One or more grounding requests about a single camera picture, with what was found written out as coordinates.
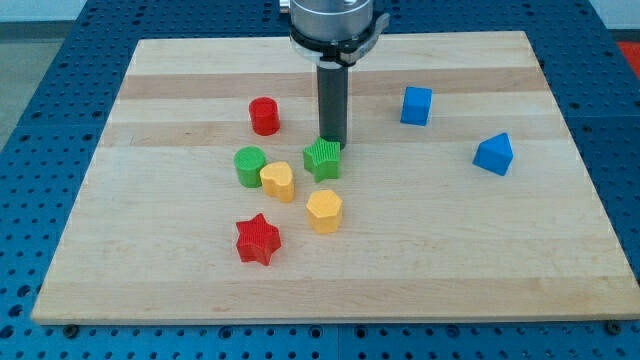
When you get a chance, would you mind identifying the blue cube block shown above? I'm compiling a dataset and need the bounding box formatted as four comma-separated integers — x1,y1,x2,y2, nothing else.
400,86,433,126

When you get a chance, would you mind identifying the yellow hexagon block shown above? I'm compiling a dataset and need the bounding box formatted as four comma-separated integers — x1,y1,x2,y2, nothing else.
306,189,343,234

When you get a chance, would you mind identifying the red cylinder block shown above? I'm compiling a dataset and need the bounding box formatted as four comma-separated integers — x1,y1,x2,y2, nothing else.
249,97,280,136

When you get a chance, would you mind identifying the green star block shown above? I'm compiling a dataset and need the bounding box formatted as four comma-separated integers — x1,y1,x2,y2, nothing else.
303,137,341,183

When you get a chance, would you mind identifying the red star block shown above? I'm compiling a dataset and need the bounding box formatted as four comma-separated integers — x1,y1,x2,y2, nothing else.
236,213,281,266

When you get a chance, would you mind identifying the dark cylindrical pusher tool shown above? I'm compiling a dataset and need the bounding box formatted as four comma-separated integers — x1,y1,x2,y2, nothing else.
316,67,349,149

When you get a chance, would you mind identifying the blue triangular prism block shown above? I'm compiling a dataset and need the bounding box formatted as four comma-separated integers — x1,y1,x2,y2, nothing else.
472,132,513,176

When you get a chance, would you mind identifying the yellow heart block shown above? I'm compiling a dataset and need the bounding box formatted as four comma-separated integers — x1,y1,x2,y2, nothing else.
259,161,295,203

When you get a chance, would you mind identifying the wooden board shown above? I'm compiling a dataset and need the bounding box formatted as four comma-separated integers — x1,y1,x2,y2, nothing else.
31,31,639,325

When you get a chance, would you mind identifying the green cylinder block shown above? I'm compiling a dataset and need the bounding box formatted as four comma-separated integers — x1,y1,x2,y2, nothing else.
234,146,266,188

